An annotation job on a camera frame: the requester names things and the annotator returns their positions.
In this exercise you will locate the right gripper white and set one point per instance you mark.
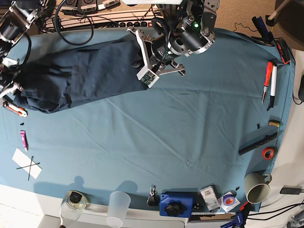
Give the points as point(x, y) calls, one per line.
point(9, 70)

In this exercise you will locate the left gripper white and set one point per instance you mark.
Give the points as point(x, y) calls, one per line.
point(157, 58)

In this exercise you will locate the dark blue T-shirt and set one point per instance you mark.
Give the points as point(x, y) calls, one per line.
point(66, 79)

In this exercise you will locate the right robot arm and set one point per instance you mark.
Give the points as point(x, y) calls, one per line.
point(14, 25)

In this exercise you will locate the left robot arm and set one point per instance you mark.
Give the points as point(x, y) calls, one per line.
point(183, 30)

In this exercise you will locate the black power strip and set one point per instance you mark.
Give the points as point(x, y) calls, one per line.
point(144, 23)

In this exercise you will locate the pink glue tube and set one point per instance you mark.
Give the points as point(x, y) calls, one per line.
point(24, 140)

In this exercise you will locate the light blue table cloth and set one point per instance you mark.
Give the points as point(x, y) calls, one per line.
point(184, 133)

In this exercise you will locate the black foot pedal start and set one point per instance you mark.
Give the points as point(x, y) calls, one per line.
point(107, 4)

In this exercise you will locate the black foot pedal stop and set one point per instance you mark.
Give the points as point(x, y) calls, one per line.
point(69, 7)

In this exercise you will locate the black foot pedal zero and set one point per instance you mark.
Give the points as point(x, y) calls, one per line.
point(88, 6)

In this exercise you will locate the white paper card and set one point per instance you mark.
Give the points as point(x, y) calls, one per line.
point(27, 164)

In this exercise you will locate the orange screwdriver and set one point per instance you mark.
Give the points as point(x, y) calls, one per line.
point(269, 68)

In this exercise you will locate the white marker pen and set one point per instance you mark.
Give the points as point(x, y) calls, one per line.
point(273, 87)

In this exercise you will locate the clear plastic cup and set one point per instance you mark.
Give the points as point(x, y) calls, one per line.
point(119, 203)

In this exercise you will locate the blue plastic block with knob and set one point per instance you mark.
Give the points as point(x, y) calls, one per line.
point(176, 204)

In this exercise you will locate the white labelled box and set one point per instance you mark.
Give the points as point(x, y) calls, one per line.
point(210, 199)

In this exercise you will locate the black flat bar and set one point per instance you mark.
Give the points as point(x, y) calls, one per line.
point(257, 144)

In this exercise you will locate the orange black tool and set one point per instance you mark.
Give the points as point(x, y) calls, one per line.
point(283, 50)

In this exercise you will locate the small brass battery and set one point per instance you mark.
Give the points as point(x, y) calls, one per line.
point(274, 123)

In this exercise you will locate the red tape roll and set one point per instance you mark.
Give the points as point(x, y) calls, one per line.
point(268, 153)

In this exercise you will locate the glass jar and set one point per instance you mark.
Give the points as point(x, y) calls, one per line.
point(72, 206)

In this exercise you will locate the purple tape in packet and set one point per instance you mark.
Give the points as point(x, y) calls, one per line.
point(228, 202)

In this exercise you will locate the black computer mouse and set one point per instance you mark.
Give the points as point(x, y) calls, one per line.
point(301, 90)

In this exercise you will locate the beige ceramic mug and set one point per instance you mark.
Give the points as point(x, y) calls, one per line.
point(257, 187)

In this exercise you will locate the blue clamp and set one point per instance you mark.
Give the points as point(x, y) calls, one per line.
point(240, 218)

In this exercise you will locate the black adapter on table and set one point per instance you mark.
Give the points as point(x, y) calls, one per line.
point(291, 190)

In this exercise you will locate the black key fob with chain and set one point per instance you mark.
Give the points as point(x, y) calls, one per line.
point(153, 199)

